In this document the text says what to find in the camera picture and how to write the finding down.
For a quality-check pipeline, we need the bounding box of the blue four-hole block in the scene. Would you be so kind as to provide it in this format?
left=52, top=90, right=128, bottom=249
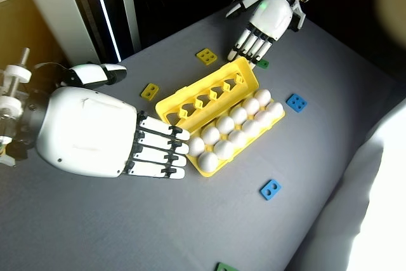
left=285, top=93, right=308, bottom=114

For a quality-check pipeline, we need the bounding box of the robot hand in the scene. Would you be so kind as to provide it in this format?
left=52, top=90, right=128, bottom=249
left=225, top=0, right=293, bottom=69
left=33, top=62, right=191, bottom=180

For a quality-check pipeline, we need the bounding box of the green square block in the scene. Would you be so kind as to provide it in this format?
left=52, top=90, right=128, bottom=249
left=215, top=261, right=240, bottom=271

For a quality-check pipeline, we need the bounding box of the white backdrop sheet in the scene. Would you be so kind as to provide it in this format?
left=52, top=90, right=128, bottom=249
left=284, top=98, right=406, bottom=271

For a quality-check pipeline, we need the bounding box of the yellow four-hole block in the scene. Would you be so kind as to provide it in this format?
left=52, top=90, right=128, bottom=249
left=195, top=48, right=219, bottom=67

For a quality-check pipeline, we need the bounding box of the white cabinet with light strip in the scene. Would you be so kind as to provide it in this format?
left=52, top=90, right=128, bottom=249
left=14, top=0, right=142, bottom=81

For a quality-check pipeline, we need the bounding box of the yellow two-hole block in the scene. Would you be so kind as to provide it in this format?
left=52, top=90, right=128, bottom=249
left=140, top=83, right=160, bottom=101

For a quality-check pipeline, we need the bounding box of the white plastic egg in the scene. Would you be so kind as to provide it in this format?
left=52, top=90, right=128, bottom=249
left=242, top=97, right=261, bottom=116
left=228, top=129, right=248, bottom=148
left=214, top=140, right=235, bottom=161
left=254, top=110, right=273, bottom=128
left=242, top=119, right=261, bottom=138
left=254, top=89, right=273, bottom=107
left=216, top=115, right=235, bottom=135
left=198, top=152, right=219, bottom=172
left=265, top=102, right=285, bottom=119
left=187, top=136, right=206, bottom=157
left=202, top=126, right=221, bottom=145
left=229, top=106, right=249, bottom=125

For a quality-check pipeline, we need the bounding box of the grey table cloth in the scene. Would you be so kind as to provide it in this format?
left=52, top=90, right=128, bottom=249
left=0, top=1, right=406, bottom=271

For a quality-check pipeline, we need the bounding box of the yellow egg carton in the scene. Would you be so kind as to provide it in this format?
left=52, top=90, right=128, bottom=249
left=154, top=56, right=286, bottom=178

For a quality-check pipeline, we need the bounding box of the blue two-hole block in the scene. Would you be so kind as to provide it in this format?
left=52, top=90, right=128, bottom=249
left=259, top=178, right=282, bottom=201

